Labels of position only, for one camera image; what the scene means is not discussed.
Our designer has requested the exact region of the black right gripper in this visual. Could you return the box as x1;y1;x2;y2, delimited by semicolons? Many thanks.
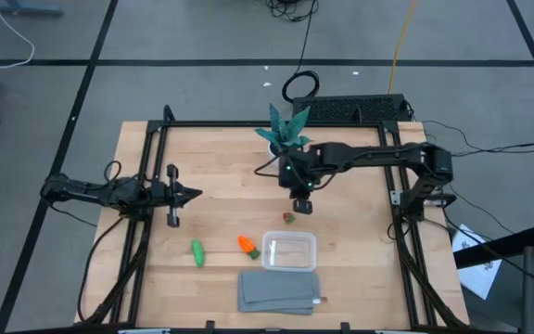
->
277;155;318;216

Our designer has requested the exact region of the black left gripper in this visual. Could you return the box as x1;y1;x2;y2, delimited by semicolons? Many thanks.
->
149;163;203;229

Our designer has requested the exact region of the clear plastic tupperware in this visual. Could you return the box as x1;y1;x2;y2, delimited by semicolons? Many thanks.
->
261;230;318;273

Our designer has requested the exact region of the green toy cucumber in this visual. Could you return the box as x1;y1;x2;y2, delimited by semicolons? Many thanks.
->
190;238;207;269

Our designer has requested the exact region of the orange toy carrot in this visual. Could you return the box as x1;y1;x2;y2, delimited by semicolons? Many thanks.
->
236;235;261;261

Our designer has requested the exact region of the green artificial snake plant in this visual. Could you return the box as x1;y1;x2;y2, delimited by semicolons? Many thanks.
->
253;102;313;150

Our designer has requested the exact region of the grey folded cloth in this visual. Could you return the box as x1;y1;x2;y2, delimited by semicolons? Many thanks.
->
236;270;323;316

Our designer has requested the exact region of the black perforated computer case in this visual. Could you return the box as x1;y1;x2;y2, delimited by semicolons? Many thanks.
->
292;94;412;124

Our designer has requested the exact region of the white printed paper sheet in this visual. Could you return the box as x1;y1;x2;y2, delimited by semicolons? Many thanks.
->
451;224;503;302

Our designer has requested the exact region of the black desk bar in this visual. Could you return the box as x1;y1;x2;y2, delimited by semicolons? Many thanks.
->
451;225;534;270

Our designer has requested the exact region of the blue grey metal foot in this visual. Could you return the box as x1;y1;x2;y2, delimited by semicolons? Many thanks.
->
0;0;64;19

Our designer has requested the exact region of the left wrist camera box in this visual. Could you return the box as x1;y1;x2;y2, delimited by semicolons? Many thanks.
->
117;176;144;201

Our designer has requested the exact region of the black aluminium rig frame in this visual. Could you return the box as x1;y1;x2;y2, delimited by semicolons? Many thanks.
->
79;104;470;328

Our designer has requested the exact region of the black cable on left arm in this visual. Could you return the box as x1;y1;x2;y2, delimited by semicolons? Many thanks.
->
104;160;123;185

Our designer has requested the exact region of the coiled black cable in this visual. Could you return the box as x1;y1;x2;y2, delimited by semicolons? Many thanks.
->
281;0;321;104

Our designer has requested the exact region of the black cable under left arm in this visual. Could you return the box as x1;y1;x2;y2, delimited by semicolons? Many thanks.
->
77;215;127;324

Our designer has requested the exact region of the yellow hanging cable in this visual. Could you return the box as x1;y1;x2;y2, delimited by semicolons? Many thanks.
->
387;0;419;96

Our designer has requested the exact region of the thin black floor cable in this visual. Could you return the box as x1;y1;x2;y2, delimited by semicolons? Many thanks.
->
422;119;534;158

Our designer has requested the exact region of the tangled black cable bundle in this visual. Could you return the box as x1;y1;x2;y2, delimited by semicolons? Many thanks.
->
265;0;319;23

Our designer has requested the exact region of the white floor cable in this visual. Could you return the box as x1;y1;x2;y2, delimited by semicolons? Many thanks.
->
0;0;36;71

